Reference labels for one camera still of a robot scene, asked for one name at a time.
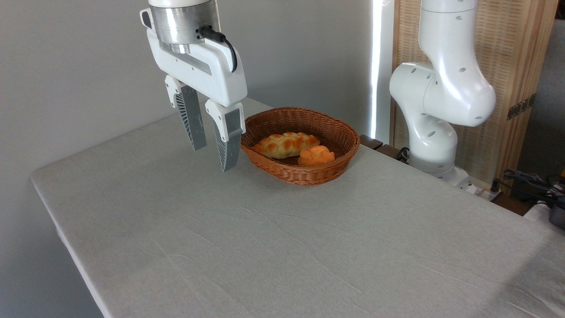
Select dark grey device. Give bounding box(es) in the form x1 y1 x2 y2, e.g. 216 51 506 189
549 203 565 230

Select brown wicker basket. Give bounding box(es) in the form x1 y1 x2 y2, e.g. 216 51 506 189
241 107 361 186

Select black cable bundle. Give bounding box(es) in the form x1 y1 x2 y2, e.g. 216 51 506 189
501 169 565 209

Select dark metal screen hinge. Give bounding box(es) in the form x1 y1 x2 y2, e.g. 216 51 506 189
507 94 537 121

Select grey tablecloth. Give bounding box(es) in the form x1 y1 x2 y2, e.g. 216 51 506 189
30 97 565 318

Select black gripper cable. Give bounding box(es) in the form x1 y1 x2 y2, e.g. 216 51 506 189
199 26 238 73

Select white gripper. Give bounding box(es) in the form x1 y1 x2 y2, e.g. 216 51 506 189
140 8 248 173

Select dark wooden side table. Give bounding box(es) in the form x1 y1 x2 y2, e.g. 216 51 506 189
359 134 411 165

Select white power strip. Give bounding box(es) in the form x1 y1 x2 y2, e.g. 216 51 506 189
467 181 504 202

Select long braided bread loaf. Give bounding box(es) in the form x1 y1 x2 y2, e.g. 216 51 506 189
252 132 321 159

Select small round orange bread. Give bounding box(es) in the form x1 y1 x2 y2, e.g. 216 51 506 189
298 145 336 167

